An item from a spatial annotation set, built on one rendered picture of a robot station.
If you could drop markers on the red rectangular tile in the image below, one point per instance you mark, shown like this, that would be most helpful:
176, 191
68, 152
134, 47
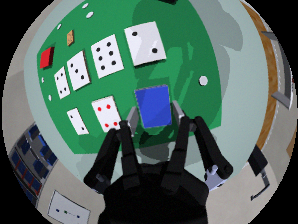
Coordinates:
47, 57

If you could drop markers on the green felt table mat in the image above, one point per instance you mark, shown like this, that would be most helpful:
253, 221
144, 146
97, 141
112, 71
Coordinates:
189, 55

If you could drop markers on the tan wooden bar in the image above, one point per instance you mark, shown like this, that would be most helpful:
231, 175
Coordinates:
70, 37

